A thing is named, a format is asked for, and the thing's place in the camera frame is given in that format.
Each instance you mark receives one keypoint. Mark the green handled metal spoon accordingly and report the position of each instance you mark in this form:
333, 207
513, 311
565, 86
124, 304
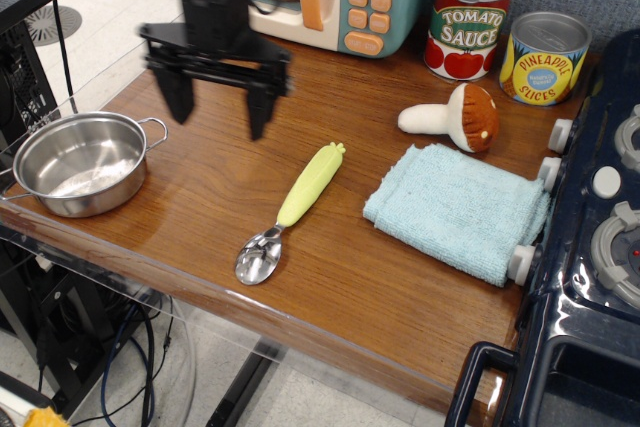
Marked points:
260, 255

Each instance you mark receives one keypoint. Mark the plush mushroom toy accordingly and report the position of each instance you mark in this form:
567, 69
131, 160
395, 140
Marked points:
470, 118

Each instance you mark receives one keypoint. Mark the yellow sponge object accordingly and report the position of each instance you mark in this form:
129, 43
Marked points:
44, 417

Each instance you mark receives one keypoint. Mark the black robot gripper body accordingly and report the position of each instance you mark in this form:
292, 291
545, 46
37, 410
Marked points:
215, 42

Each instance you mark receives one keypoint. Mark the light blue folded cloth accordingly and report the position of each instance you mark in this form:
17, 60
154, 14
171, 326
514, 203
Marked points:
459, 210

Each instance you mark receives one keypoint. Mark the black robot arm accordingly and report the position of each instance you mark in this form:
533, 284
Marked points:
215, 43

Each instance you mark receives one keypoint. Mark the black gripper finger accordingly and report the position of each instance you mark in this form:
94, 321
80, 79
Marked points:
177, 90
260, 102

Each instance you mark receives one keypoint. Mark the stainless steel pot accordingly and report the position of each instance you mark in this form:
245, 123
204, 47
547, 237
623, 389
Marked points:
86, 164

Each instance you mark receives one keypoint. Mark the dark blue toy stove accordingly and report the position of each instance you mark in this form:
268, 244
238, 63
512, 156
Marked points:
576, 359

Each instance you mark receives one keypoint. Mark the black table leg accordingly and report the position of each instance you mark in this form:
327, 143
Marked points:
245, 384

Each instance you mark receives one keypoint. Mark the black metal frame rack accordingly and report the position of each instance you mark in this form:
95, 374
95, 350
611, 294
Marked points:
25, 92

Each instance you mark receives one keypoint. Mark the tomato sauce can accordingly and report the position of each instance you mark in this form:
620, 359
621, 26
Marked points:
463, 36

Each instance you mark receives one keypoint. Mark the pineapple slices can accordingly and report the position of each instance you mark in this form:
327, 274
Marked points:
544, 56

